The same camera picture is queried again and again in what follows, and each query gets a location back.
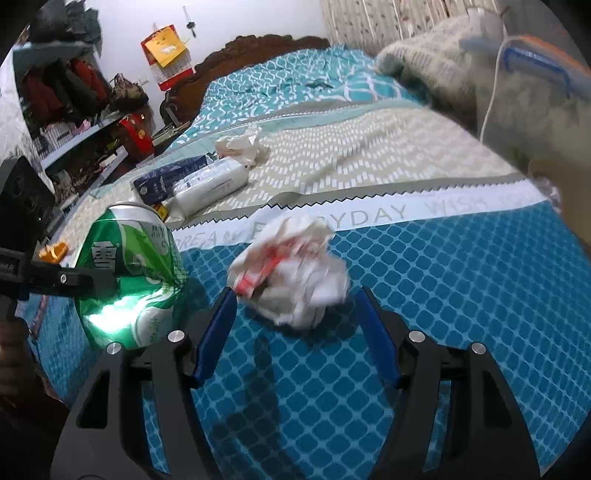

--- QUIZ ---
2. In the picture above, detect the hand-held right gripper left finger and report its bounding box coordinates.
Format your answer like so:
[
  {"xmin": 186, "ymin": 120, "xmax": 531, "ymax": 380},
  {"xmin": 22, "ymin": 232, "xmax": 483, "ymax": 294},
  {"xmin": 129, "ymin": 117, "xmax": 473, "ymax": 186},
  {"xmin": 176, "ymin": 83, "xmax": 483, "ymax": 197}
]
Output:
[{"xmin": 50, "ymin": 286, "xmax": 239, "ymax": 480}]

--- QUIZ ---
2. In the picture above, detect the white red paper ball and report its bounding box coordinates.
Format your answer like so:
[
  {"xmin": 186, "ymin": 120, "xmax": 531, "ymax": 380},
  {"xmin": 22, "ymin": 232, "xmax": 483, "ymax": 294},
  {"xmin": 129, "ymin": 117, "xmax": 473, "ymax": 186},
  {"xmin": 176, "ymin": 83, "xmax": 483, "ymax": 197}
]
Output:
[{"xmin": 228, "ymin": 216, "xmax": 351, "ymax": 330}]

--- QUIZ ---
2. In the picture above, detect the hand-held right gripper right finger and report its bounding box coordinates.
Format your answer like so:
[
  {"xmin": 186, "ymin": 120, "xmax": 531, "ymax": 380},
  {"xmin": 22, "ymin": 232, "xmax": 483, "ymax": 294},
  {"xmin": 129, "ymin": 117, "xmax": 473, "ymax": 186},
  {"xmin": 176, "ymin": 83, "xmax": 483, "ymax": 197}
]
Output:
[{"xmin": 355, "ymin": 285, "xmax": 542, "ymax": 480}]

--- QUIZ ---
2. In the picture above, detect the teal patterned bed sheet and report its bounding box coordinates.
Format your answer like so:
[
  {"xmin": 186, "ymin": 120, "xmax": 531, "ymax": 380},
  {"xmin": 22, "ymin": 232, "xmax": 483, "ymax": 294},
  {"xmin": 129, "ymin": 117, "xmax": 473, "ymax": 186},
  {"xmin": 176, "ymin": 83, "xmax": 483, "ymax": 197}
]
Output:
[{"xmin": 28, "ymin": 104, "xmax": 583, "ymax": 480}]

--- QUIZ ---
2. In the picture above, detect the rack of hanging clothes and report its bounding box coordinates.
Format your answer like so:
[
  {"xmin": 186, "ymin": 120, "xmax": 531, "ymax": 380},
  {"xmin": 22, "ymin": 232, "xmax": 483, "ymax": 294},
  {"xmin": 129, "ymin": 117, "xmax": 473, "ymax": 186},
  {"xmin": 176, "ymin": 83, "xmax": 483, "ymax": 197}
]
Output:
[{"xmin": 13, "ymin": 0, "xmax": 112, "ymax": 139}]

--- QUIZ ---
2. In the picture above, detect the white cable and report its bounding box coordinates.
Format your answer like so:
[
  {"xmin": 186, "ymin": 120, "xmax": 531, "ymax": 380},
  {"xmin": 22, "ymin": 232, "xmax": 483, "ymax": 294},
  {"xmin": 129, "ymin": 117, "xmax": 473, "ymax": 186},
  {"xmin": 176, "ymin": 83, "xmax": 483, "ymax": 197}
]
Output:
[{"xmin": 479, "ymin": 36, "xmax": 525, "ymax": 145}]

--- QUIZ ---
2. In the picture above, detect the crushed green drink can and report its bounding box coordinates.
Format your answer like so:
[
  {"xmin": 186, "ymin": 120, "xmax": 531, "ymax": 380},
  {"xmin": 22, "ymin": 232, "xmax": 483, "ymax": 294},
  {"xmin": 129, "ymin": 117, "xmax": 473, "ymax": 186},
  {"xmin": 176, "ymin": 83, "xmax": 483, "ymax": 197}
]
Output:
[{"xmin": 74, "ymin": 202, "xmax": 189, "ymax": 352}]

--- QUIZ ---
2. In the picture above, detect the brown handbag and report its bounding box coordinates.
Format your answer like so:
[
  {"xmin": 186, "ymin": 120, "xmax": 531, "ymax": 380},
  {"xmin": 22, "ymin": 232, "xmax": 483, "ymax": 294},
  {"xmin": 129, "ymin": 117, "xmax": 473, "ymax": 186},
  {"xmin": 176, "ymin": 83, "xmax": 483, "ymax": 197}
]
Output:
[{"xmin": 108, "ymin": 73, "xmax": 150, "ymax": 113}]

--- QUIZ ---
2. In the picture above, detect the red yellow wall calendar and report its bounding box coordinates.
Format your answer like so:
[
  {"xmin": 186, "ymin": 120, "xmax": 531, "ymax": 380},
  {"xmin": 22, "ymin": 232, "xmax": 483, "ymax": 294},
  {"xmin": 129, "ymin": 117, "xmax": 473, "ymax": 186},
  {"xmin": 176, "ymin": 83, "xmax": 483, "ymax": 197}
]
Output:
[{"xmin": 140, "ymin": 25, "xmax": 195, "ymax": 92}]

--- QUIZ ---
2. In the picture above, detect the grey patterned pillow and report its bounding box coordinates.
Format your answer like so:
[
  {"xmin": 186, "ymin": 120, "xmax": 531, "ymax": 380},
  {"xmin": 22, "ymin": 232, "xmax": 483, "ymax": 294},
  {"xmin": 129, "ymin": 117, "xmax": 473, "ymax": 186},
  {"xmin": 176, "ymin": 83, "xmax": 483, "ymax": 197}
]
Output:
[{"xmin": 375, "ymin": 16, "xmax": 483, "ymax": 137}]

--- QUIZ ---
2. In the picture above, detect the white plastic packet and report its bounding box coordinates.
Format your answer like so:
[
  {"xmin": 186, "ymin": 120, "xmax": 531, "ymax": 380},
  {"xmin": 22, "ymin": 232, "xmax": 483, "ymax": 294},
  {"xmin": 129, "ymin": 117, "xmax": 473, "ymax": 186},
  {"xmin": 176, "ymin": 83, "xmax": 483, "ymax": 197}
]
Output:
[{"xmin": 167, "ymin": 157, "xmax": 250, "ymax": 219}]

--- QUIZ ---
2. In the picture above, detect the leaf patterned curtain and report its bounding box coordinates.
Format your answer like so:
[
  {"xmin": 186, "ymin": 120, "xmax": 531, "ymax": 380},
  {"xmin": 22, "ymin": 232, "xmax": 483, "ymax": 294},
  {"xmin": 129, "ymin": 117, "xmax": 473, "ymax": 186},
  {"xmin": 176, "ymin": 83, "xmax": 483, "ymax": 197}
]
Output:
[{"xmin": 320, "ymin": 0, "xmax": 502, "ymax": 48}]

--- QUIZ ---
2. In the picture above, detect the white mug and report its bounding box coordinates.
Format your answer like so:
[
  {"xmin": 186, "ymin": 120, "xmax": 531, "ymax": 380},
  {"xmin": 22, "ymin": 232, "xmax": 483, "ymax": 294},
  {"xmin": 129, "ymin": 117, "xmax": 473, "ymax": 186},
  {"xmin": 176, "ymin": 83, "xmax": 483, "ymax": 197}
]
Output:
[{"xmin": 465, "ymin": 6, "xmax": 505, "ymax": 41}]

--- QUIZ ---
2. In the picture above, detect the person's left hand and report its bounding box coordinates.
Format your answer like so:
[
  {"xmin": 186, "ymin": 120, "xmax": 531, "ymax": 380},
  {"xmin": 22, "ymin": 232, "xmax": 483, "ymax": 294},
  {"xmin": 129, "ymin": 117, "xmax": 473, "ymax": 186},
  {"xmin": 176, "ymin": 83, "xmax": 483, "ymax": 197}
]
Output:
[{"xmin": 0, "ymin": 319, "xmax": 37, "ymax": 372}]

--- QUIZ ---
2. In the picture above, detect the dark blue packet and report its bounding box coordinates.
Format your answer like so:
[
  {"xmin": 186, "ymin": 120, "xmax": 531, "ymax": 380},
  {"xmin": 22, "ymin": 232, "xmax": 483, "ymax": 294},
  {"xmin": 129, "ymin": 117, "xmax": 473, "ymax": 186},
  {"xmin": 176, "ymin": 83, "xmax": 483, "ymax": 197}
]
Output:
[{"xmin": 133, "ymin": 155, "xmax": 208, "ymax": 205}]

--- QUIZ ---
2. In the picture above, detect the storage box with blue handle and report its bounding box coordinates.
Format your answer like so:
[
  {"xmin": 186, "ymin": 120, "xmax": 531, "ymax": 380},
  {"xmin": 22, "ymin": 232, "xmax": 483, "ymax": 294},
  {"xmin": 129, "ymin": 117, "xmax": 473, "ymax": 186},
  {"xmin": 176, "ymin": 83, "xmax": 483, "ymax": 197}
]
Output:
[{"xmin": 458, "ymin": 36, "xmax": 591, "ymax": 185}]

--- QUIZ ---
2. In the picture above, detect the white board with orange edge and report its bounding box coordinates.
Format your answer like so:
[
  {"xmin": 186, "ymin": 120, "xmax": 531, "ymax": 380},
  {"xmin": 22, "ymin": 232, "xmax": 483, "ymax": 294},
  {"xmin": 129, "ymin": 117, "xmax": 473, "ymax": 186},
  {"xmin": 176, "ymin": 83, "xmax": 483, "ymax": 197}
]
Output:
[{"xmin": 507, "ymin": 34, "xmax": 591, "ymax": 72}]

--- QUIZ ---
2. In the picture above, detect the white plastic bag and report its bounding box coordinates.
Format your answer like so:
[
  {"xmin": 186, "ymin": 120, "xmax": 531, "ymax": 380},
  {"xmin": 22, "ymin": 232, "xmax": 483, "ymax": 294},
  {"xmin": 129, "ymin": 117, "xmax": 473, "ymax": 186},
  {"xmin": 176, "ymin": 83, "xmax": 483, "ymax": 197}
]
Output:
[{"xmin": 215, "ymin": 126, "xmax": 271, "ymax": 169}]

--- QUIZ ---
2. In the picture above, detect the white shelf board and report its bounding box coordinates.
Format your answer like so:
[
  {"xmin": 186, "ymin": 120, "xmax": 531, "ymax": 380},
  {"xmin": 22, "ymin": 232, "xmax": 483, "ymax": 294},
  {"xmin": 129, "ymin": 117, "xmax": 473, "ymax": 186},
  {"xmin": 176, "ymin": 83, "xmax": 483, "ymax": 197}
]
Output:
[{"xmin": 41, "ymin": 111, "xmax": 136, "ymax": 186}]

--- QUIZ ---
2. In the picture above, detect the red gift bag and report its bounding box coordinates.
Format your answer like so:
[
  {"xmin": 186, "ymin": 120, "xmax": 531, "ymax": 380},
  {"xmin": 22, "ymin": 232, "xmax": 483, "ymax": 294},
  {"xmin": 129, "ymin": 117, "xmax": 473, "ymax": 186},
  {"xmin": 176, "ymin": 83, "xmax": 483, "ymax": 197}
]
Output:
[{"xmin": 118, "ymin": 113, "xmax": 156, "ymax": 161}]

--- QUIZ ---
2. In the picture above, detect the teal white patterned quilt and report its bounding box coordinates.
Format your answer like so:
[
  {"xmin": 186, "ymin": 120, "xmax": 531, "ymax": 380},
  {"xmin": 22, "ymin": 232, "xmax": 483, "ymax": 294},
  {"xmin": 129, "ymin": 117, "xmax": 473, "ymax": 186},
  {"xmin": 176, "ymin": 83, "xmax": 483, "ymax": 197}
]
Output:
[{"xmin": 196, "ymin": 44, "xmax": 419, "ymax": 127}]

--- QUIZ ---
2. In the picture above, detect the carved wooden headboard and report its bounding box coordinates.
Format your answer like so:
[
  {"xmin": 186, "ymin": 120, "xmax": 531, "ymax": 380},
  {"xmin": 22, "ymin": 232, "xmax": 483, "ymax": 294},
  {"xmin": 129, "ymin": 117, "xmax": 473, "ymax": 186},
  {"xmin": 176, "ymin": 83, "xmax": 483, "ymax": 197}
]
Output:
[{"xmin": 164, "ymin": 35, "xmax": 331, "ymax": 116}]

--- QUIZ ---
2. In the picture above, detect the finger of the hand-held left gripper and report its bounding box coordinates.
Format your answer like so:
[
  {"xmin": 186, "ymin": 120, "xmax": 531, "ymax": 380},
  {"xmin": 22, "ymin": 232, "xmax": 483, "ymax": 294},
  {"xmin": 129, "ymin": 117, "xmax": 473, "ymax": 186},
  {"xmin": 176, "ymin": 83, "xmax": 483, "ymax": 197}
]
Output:
[{"xmin": 27, "ymin": 263, "xmax": 120, "ymax": 298}]

